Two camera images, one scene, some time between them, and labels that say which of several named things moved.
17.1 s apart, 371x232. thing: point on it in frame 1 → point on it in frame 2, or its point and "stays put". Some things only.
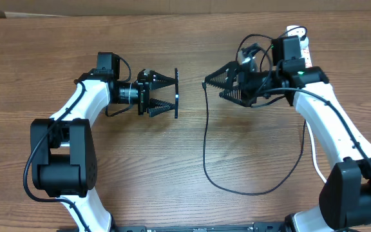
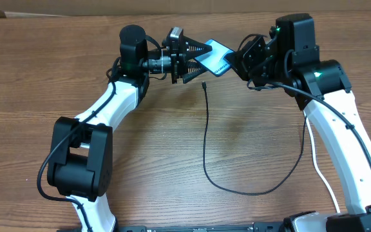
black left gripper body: [135, 92] → [167, 60]
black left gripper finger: [157, 107] → [194, 69]
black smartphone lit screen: [176, 93] → [214, 60]
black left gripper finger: [158, 80] → [194, 48]
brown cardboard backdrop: [20, 8] stays put
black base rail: [260, 227] stays put
